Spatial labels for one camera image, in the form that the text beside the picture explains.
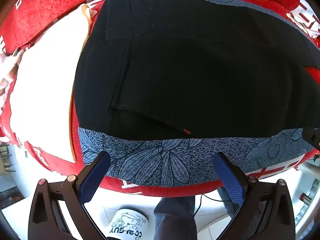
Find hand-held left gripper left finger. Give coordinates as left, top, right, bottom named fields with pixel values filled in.
left=27, top=151, right=111, bottom=240

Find black and blue floral pants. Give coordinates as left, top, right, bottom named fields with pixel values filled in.
left=73, top=0, right=320, bottom=187

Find white printed mug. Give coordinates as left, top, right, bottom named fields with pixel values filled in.
left=104, top=206, right=149, bottom=240

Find pinkish white cloth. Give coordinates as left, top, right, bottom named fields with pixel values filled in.
left=0, top=51, right=22, bottom=108

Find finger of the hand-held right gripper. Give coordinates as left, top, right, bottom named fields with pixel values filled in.
left=302, top=127, right=320, bottom=153

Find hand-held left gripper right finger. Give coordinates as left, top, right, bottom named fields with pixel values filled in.
left=214, top=152, right=301, bottom=240

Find black cable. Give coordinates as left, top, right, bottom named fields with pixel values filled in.
left=194, top=193, right=225, bottom=216

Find red white printed blanket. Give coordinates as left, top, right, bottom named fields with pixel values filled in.
left=0, top=0, right=320, bottom=197

